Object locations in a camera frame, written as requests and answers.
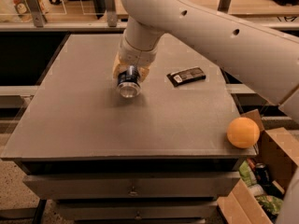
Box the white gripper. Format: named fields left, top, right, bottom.
left=112, top=35, right=157, bottom=82

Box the blue pepsi can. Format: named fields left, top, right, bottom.
left=117, top=65, right=141, bottom=98

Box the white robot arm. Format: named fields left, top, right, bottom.
left=113, top=0, right=299, bottom=122

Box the dark can in box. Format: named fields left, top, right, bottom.
left=255, top=163, right=271, bottom=186

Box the grey drawer cabinet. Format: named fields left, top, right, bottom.
left=2, top=34, right=252, bottom=224

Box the orange fruit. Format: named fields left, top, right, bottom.
left=227, top=117, right=260, bottom=148

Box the white plastic bag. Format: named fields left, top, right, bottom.
left=0, top=0, right=50, bottom=23

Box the light green packet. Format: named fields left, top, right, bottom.
left=239, top=161, right=257, bottom=187

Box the cardboard box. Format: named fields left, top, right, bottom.
left=218, top=109, right=299, bottom=224

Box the green snack bag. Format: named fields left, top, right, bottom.
left=256, top=195, right=283, bottom=216

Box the grey metal bracket middle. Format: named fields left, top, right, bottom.
left=105, top=0, right=118, bottom=27

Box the grey metal bracket left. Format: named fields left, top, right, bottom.
left=26, top=0, right=46, bottom=28

